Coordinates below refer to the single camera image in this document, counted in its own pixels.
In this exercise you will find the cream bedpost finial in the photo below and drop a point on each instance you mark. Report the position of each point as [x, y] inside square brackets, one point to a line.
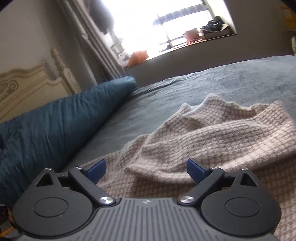
[293, 45]

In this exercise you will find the orange bag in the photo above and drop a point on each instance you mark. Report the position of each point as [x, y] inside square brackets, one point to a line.
[138, 58]

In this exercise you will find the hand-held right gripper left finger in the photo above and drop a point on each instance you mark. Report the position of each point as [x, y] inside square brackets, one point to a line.
[98, 170]

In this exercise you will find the cream carved headboard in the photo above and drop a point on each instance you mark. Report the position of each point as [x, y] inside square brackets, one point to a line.
[27, 88]

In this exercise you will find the dark hanging garment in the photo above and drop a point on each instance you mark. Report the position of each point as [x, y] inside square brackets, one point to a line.
[101, 16]

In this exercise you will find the pink houndstooth coat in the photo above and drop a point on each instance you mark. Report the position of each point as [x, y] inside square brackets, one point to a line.
[219, 134]

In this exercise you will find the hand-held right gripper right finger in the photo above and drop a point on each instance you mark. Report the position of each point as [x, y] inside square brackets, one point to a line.
[196, 171]

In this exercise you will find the bright window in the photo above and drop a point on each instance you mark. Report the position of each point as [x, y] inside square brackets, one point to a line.
[143, 23]

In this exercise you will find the teal pillow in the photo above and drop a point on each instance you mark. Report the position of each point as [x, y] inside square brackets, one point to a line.
[57, 127]

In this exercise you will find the pink pot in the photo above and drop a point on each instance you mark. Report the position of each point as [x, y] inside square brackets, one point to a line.
[192, 34]

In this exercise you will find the grey striped curtain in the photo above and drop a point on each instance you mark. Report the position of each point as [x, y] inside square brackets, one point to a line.
[97, 51]

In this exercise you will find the cardboard box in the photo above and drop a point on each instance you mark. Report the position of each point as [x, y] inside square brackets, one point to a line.
[217, 34]

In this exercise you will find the black sneakers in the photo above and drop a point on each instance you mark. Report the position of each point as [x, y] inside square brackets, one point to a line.
[214, 24]

